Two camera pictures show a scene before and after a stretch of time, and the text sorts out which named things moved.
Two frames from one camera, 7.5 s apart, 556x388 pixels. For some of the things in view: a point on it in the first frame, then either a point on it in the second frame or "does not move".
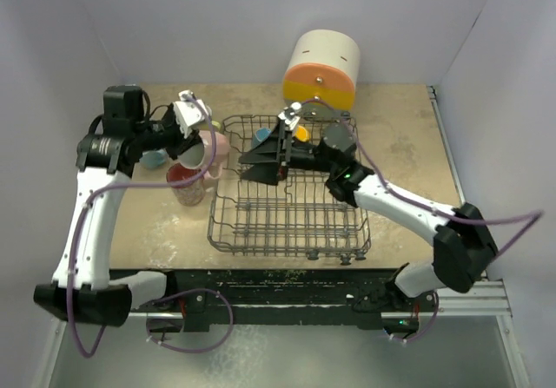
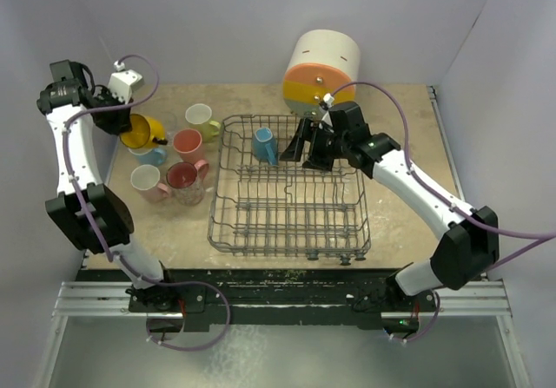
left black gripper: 181,143 → 121,125
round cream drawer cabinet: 323,65 does not move
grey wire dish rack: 300,218 does not move
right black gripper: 270,166 → 294,153
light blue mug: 154,159 does not move
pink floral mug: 191,194 does not move
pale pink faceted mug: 199,156 → 145,179
